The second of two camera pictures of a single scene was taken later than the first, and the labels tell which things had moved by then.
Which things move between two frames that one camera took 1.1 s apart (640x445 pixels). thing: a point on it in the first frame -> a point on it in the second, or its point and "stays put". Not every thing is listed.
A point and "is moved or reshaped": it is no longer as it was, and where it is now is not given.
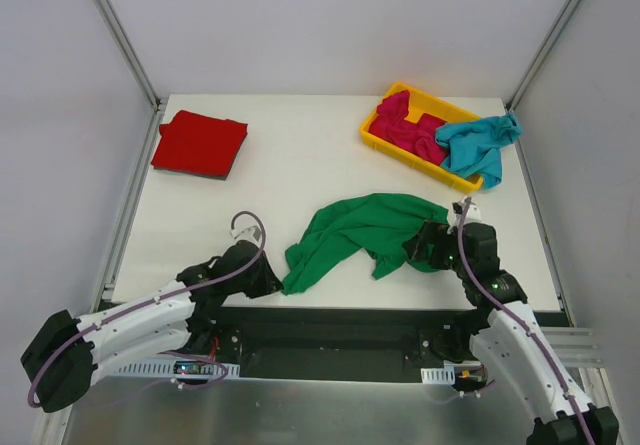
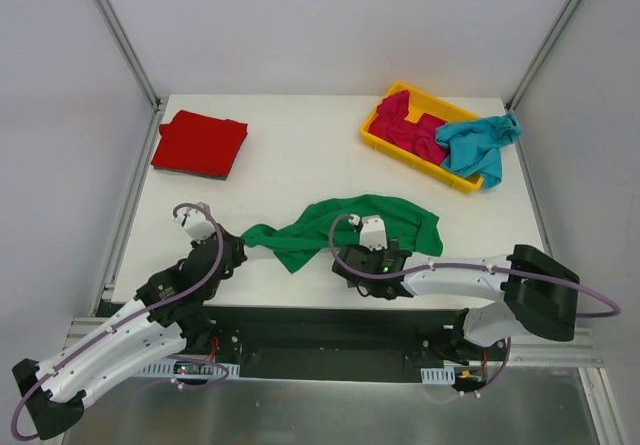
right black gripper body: [429, 241] -> [345, 267]
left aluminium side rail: [128, 207] stays put
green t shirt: [347, 230] is moved or reshaped
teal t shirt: [475, 146] stays put
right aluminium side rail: [539, 216] stays put
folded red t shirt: [199, 145] stays put
